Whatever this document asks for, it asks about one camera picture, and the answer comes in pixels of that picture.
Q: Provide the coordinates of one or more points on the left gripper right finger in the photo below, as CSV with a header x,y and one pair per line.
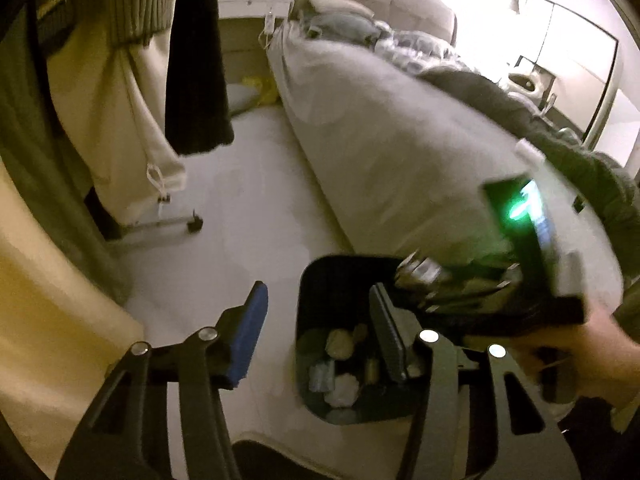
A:
x,y
396,330

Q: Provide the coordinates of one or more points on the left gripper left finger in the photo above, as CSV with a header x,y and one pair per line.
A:
x,y
239,329

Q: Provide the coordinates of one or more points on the dark snack wrapper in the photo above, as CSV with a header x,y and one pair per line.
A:
x,y
423,276

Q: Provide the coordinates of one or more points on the black trash bin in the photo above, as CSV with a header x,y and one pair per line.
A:
x,y
341,375

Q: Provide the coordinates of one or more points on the person's right hand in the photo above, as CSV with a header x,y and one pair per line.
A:
x,y
605,358

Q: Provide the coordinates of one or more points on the dark grey fleece blanket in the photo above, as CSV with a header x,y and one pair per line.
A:
x,y
600,180

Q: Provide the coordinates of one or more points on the white bedside appliance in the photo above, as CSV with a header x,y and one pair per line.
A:
x,y
526,83

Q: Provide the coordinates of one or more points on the black hanging garment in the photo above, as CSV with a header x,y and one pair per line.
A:
x,y
197,115

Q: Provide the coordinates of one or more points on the grey cushioned stool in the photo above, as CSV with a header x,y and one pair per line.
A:
x,y
241,98

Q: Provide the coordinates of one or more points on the patterned grey duvet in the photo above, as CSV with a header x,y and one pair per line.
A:
x,y
417,53

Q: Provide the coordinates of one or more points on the beige hanging trousers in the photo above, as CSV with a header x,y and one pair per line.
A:
x,y
111,104

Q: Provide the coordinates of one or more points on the grey pillow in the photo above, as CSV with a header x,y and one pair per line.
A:
x,y
342,27

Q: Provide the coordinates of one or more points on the beige pillow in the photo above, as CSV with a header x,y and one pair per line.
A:
x,y
342,6

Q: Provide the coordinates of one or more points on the white dressing table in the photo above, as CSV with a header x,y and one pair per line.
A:
x,y
246,27

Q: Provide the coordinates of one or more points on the white clothes rack frame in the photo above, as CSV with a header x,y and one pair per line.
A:
x,y
164,216

